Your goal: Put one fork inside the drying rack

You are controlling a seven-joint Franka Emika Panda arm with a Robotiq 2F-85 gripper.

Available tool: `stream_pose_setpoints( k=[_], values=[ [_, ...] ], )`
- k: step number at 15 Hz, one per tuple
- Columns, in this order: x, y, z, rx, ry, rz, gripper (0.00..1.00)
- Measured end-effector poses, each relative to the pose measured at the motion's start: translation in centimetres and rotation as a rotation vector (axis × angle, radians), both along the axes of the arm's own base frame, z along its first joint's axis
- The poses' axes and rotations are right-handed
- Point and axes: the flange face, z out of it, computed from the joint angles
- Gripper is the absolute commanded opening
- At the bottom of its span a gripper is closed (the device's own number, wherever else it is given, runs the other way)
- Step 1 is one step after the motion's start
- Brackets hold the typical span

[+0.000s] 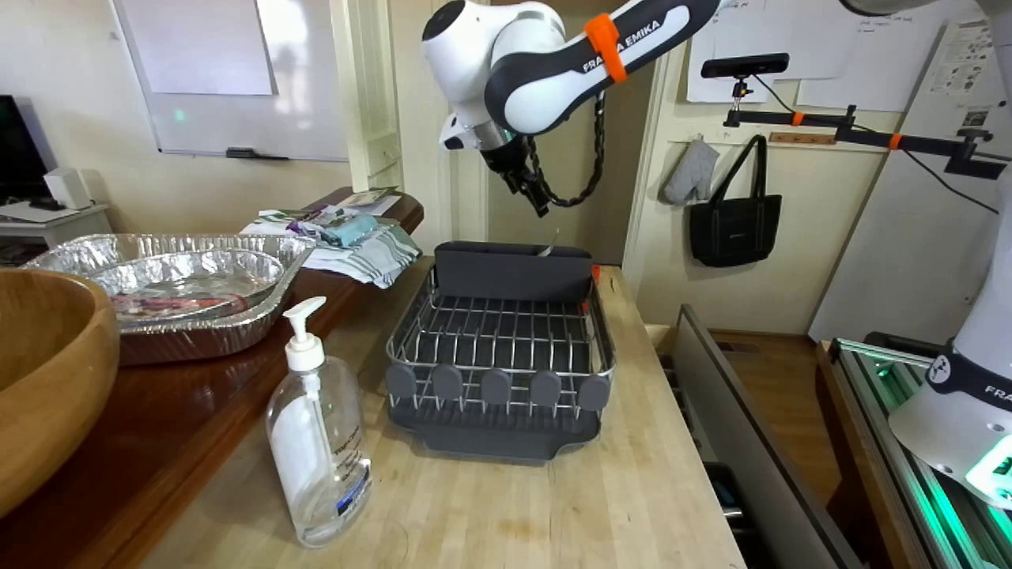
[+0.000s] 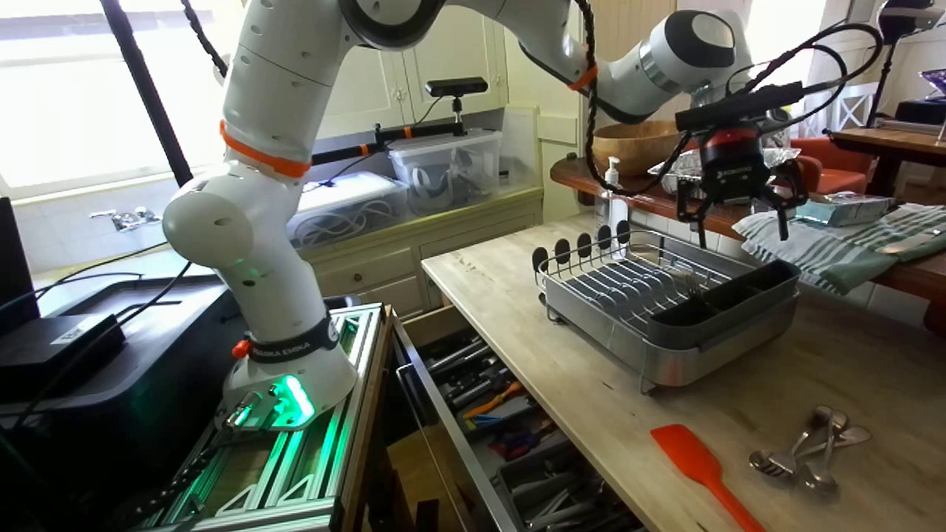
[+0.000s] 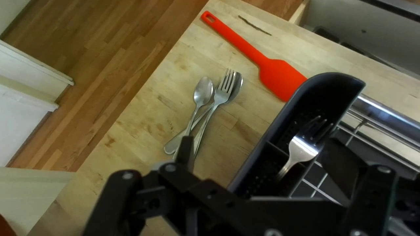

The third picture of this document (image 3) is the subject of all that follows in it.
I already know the silver metal spoon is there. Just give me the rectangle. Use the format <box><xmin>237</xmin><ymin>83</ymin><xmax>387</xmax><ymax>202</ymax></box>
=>
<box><xmin>174</xmin><ymin>76</ymin><xmax>215</xmax><ymax>153</ymax></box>
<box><xmin>163</xmin><ymin>71</ymin><xmax>245</xmax><ymax>156</ymax></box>

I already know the red silicone spatula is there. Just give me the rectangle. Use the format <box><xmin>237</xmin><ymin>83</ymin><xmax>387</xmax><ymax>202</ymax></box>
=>
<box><xmin>199</xmin><ymin>11</ymin><xmax>308</xmax><ymax>104</ymax></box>

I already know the grey dish drying rack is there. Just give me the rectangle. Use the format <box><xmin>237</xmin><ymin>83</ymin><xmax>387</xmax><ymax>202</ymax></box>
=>
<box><xmin>227</xmin><ymin>71</ymin><xmax>420</xmax><ymax>236</ymax></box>

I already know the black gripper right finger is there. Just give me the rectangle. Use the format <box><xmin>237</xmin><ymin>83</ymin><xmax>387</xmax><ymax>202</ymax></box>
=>
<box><xmin>323</xmin><ymin>139</ymin><xmax>400</xmax><ymax>236</ymax></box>

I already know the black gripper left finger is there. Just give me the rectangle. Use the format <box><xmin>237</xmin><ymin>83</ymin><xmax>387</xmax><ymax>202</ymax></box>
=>
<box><xmin>81</xmin><ymin>135</ymin><xmax>228</xmax><ymax>236</ymax></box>

